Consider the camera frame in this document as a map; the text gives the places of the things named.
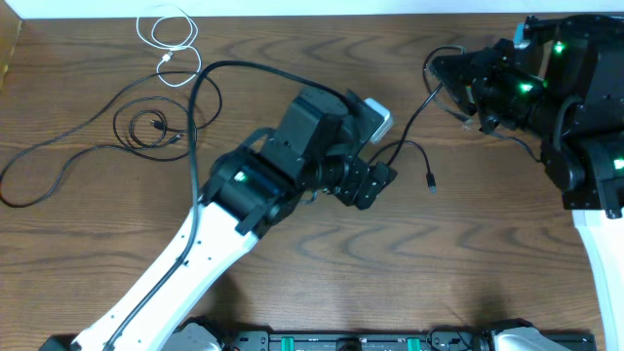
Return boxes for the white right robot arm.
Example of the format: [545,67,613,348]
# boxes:
[423,14,623,350]

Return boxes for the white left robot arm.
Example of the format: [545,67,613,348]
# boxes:
[42,87,397,350]

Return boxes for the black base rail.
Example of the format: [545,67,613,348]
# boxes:
[170,316,599,351]

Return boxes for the white usb cable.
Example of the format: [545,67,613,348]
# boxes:
[136,3,204,89]

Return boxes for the cardboard side panel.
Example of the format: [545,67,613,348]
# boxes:
[0,0,22,86]

